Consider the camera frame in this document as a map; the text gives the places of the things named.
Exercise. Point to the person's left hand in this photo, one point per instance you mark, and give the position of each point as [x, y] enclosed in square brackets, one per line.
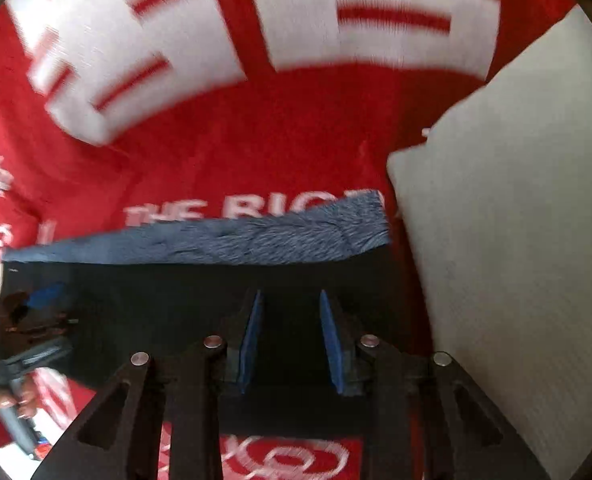
[18, 404]

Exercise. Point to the black pants with blue-grey waistband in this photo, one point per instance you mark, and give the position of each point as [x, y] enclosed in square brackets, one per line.
[175, 300]

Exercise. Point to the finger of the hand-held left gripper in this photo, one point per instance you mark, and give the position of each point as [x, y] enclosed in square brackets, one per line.
[45, 296]
[40, 321]

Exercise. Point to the red printed blanket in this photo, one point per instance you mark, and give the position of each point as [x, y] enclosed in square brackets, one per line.
[276, 135]

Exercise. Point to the white pillow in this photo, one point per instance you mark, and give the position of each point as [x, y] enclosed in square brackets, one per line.
[501, 210]

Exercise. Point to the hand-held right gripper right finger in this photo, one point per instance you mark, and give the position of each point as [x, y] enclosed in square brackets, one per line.
[331, 342]

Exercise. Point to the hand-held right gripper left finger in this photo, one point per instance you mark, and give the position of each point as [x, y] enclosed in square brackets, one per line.
[251, 342]

